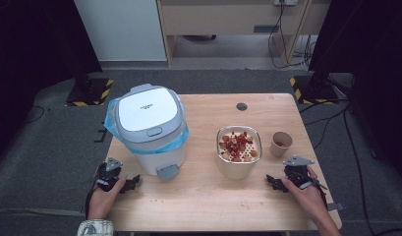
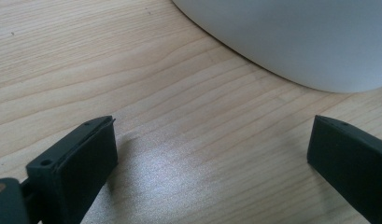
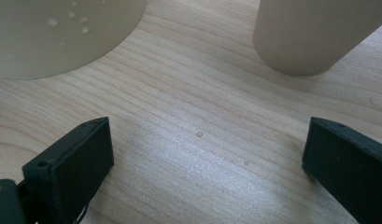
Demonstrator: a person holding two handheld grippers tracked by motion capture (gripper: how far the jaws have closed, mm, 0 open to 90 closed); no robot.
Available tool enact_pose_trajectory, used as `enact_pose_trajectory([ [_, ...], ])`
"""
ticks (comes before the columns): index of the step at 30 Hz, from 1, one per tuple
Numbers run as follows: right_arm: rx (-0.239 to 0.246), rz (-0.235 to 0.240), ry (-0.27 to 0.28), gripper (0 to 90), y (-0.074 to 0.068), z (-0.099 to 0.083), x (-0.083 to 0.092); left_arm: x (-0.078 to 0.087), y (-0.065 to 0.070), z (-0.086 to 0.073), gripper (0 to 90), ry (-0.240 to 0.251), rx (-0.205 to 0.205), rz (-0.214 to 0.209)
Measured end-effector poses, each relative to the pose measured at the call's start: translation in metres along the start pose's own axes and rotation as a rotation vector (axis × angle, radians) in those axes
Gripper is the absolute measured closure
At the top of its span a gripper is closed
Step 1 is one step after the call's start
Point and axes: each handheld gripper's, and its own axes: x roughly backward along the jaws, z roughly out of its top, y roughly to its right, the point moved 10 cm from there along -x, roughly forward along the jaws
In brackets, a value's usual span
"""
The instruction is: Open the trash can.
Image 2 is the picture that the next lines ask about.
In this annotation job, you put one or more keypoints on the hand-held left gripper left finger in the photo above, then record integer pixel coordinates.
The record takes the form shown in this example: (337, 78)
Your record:
(76, 168)

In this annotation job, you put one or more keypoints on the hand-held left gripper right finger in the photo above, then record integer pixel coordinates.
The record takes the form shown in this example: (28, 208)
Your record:
(350, 161)

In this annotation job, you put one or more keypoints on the white trash bin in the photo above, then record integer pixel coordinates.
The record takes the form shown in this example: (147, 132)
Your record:
(297, 40)

